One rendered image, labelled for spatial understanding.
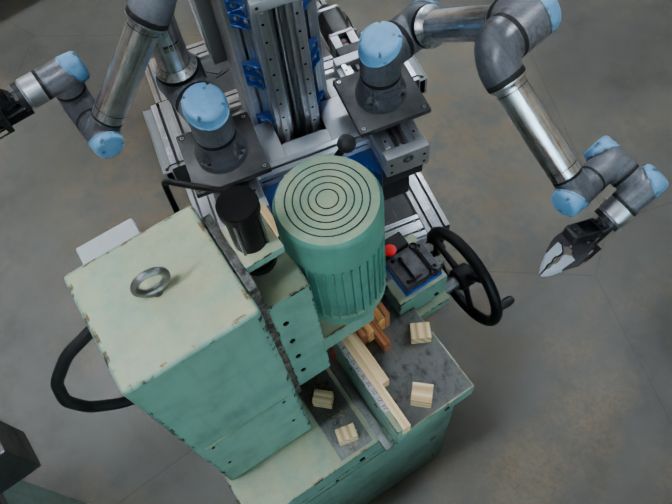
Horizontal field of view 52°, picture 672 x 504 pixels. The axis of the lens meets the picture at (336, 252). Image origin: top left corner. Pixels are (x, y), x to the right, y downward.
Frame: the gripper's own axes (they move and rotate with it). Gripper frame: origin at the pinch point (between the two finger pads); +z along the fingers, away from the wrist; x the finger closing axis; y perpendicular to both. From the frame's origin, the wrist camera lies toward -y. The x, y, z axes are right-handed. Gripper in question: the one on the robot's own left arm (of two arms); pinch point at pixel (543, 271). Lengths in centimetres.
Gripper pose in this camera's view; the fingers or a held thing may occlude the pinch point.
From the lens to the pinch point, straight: 178.9
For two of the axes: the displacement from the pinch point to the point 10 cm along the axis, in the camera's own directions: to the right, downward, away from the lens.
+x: -5.3, -7.3, 4.4
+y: 5.0, 1.5, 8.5
